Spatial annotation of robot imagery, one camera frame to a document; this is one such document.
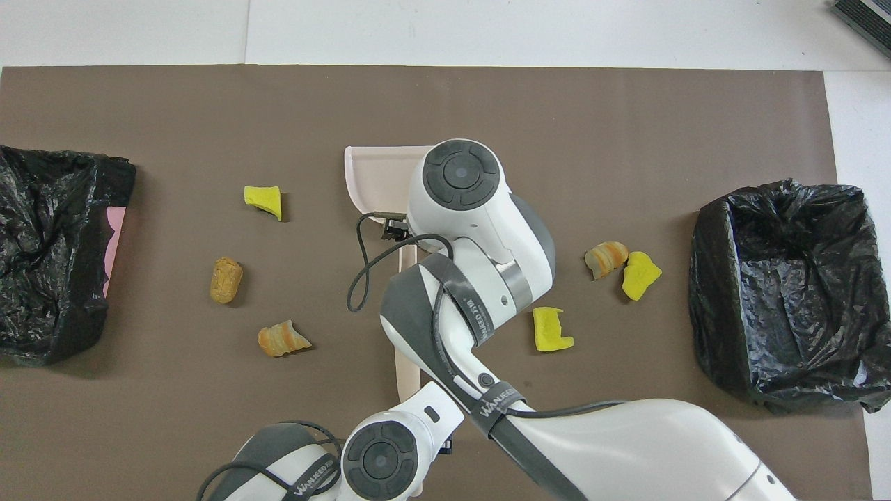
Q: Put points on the brown toy bread roll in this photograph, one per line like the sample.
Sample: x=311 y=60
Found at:
x=226 y=280

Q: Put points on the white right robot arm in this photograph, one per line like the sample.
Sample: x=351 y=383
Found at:
x=487 y=223

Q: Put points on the black plastic trash bag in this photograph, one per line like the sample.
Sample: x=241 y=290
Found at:
x=42 y=313
x=766 y=313

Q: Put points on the dark ribbed device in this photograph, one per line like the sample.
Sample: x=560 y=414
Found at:
x=870 y=17

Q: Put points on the yellow foam chunk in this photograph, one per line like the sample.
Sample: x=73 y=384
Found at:
x=639 y=277

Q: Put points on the toy croissant piece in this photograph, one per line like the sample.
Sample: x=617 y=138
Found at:
x=278 y=339
x=604 y=257

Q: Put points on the yellow green sponge piece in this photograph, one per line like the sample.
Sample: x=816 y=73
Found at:
x=263 y=197

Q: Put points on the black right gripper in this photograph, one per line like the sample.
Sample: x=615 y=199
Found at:
x=395 y=229

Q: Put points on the brown paper table mat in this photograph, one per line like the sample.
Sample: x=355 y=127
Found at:
x=209 y=111

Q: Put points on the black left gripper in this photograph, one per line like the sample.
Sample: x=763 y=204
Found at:
x=449 y=443

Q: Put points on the beige brush with black bristles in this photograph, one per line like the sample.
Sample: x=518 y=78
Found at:
x=407 y=376

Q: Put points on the pink plastic bin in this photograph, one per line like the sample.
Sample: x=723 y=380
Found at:
x=115 y=236

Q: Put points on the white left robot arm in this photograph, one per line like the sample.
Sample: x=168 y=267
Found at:
x=418 y=424

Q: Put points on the beige plastic dustpan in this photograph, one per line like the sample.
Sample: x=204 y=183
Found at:
x=376 y=174

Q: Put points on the notched yellow foam piece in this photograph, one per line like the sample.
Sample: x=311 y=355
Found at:
x=546 y=334

